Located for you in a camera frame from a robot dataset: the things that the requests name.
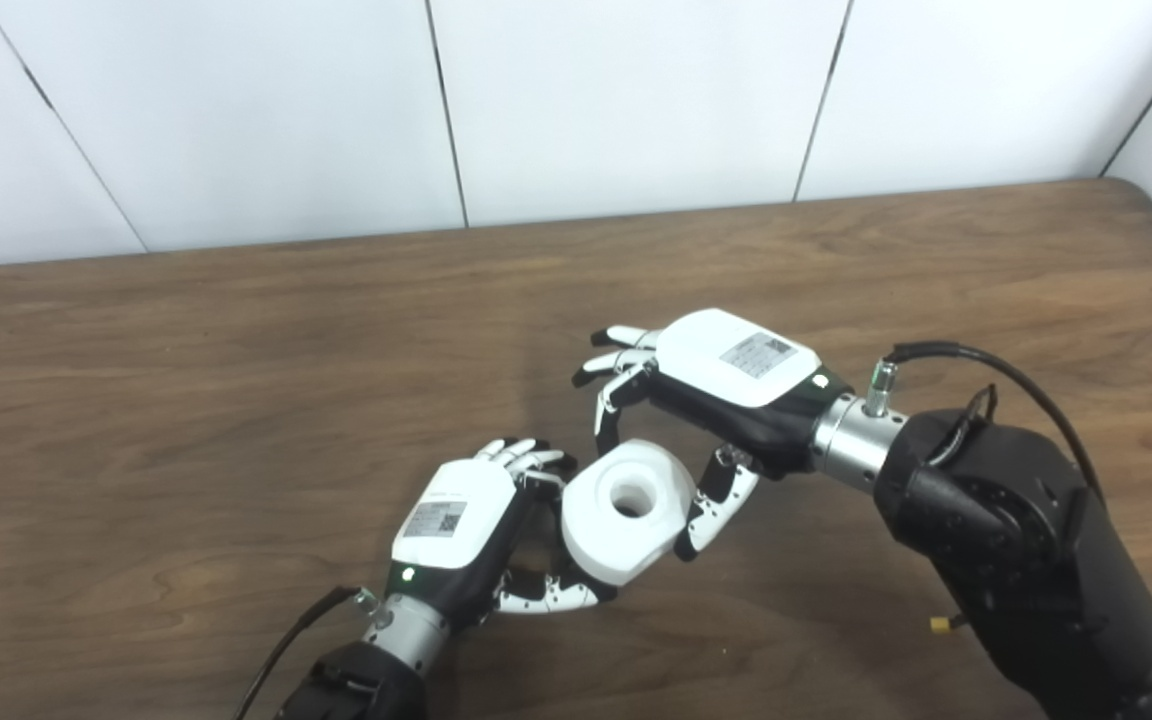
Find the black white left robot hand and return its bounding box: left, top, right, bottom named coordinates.
left=384, top=438, right=618, bottom=632

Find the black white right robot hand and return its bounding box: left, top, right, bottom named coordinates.
left=572, top=308, right=853, bottom=563

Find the round white piece with holes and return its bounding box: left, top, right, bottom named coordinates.
left=561, top=439, right=697, bottom=588

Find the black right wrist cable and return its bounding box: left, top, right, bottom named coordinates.
left=866, top=341, right=1108, bottom=506

